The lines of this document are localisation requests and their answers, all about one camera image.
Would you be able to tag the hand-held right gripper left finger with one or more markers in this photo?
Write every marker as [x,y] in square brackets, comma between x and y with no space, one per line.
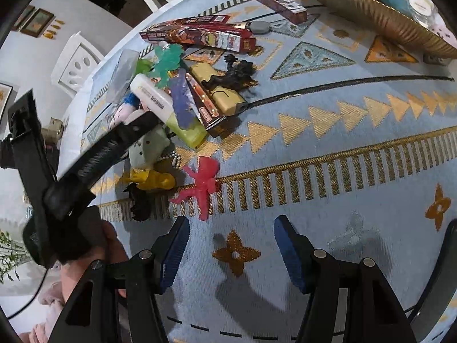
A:
[175,257]

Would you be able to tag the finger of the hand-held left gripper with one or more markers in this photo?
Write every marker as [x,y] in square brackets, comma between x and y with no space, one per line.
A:
[107,150]
[30,143]

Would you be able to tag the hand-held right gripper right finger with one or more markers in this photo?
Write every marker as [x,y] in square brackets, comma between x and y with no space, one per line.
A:
[291,257]

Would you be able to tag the long dark red box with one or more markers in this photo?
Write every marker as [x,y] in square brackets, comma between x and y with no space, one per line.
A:
[160,32]

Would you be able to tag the golden ribbed bowl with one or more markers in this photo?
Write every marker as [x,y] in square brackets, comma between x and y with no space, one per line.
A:
[357,10]

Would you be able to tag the person's left hand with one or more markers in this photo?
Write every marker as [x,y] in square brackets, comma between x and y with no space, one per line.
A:
[112,246]

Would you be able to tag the white desk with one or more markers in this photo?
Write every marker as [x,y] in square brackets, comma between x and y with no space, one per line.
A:
[73,132]

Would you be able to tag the framed picture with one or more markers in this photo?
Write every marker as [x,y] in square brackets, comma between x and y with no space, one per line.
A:
[5,96]
[22,16]
[39,23]

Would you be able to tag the yellow figurine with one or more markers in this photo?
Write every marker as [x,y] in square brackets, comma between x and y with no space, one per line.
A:
[157,180]

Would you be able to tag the green plant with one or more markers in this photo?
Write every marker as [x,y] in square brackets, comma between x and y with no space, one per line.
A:
[10,253]

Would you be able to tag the black figurine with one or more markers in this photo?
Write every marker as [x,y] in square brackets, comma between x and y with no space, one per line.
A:
[141,203]
[232,75]

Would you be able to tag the white and green marker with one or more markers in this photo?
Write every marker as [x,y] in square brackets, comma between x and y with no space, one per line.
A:
[153,100]

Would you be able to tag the red translucent figurine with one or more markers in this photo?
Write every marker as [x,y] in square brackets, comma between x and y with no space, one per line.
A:
[203,185]

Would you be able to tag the clear plastic bag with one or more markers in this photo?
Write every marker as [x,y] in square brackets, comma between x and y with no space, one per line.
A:
[121,71]

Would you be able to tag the light green figurine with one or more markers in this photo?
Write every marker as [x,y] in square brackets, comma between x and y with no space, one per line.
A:
[142,67]

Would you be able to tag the brown slim box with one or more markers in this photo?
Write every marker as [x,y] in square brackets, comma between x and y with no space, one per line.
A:
[207,110]

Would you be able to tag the teal translucent figurine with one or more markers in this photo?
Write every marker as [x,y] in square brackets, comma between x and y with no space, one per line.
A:
[167,60]

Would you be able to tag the golden lighter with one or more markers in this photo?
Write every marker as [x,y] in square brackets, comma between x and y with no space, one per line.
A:
[223,96]

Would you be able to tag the long colourful printed box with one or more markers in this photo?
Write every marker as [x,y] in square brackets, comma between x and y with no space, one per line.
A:
[217,39]

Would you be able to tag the grey oval tag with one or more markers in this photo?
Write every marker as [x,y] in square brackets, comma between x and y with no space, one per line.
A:
[260,26]

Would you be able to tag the yellow wall ornament set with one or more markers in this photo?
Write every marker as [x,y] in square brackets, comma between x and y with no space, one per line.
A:
[53,30]

